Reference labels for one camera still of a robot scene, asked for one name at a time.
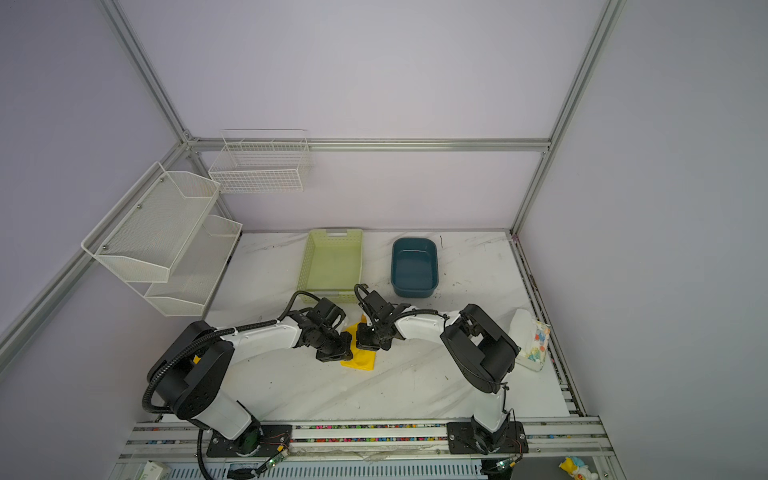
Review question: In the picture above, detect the yellow paper napkin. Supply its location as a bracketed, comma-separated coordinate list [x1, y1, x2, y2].
[340, 323, 376, 372]

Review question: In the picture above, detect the light green plastic basket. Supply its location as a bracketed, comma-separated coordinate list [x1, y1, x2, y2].
[296, 229, 364, 303]

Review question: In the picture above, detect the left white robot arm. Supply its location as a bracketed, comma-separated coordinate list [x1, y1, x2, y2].
[141, 291, 353, 444]

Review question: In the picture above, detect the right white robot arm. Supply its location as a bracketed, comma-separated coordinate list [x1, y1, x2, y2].
[353, 284, 520, 455]

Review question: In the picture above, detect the teal plastic tray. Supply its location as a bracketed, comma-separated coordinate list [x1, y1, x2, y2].
[390, 237, 439, 298]

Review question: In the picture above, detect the colourful small carton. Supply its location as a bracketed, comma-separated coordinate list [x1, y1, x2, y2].
[508, 309, 551, 372]

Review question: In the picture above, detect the white two-tier mesh shelf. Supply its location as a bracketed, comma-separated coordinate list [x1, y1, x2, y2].
[81, 163, 242, 317]

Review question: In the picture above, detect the white wire wall basket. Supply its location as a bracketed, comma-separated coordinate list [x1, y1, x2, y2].
[208, 129, 313, 194]

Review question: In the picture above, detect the left black corrugated cable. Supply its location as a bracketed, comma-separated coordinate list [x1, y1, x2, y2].
[141, 290, 322, 480]

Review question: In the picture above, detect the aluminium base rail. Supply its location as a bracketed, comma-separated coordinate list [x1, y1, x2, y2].
[110, 417, 626, 479]

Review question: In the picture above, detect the aluminium cage frame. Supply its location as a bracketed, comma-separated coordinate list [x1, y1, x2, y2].
[1, 1, 626, 378]

